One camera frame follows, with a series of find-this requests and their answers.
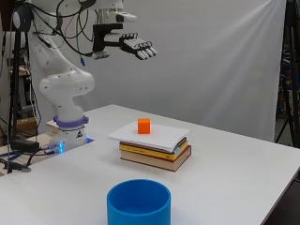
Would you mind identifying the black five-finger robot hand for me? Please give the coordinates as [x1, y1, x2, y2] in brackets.
[92, 22, 158, 61]

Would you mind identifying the orange cube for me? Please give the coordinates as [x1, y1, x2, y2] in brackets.
[137, 117, 152, 135]

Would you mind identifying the white hanging sheet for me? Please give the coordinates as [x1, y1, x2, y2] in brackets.
[27, 0, 287, 143]

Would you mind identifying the yellow book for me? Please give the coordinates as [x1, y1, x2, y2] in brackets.
[119, 139, 189, 162]

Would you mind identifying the thin light blue book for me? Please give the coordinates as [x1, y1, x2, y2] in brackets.
[172, 137, 188, 156]

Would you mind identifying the brown book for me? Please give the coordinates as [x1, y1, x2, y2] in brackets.
[120, 144, 192, 173]

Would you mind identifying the black tripod stand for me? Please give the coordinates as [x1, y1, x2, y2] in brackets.
[7, 0, 34, 174]
[274, 0, 300, 148]

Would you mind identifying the brown cardboard box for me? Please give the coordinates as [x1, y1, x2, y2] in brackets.
[16, 116, 38, 136]

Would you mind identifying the black power box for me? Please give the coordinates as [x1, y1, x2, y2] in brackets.
[9, 138, 41, 154]

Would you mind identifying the blue round tub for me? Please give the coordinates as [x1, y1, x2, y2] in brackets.
[106, 178, 173, 225]

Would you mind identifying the black cable bundle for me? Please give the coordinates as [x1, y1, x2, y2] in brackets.
[29, 0, 98, 68]

